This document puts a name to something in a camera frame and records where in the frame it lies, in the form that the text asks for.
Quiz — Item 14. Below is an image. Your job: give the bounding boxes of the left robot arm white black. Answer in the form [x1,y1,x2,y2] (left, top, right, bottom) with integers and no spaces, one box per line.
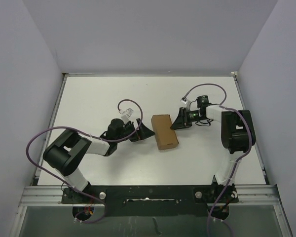
[43,118,155,203]

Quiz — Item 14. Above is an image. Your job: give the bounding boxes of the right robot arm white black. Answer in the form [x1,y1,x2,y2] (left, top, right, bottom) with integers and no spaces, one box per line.
[171,95,256,202]

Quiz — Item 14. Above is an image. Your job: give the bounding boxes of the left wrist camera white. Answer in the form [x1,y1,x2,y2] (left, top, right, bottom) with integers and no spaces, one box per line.
[119,108,134,123]

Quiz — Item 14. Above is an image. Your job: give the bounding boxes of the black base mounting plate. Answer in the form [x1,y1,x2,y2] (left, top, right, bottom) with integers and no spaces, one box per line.
[61,183,239,217]

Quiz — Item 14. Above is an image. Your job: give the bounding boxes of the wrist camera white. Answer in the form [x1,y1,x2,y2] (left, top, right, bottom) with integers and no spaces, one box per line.
[119,108,134,123]
[181,97,190,105]

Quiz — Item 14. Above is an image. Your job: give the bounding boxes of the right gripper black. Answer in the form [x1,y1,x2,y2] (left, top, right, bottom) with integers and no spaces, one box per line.
[171,108,205,130]

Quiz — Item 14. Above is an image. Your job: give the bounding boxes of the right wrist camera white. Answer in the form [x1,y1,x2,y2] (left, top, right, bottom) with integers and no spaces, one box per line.
[181,97,190,105]

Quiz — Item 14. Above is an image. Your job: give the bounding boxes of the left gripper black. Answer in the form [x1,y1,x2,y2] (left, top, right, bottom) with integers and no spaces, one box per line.
[115,118,154,143]

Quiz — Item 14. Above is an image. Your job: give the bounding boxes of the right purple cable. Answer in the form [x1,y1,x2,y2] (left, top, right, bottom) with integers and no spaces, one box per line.
[185,83,252,237]

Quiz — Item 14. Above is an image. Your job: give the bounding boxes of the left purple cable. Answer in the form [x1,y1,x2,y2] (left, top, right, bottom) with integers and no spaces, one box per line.
[26,99,144,225]

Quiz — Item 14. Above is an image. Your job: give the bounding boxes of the brown cardboard box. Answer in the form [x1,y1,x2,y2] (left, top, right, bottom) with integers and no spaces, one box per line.
[151,115,179,151]

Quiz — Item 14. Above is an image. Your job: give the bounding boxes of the purple cable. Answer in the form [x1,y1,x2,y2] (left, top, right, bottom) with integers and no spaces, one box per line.
[185,83,252,237]
[26,99,144,225]

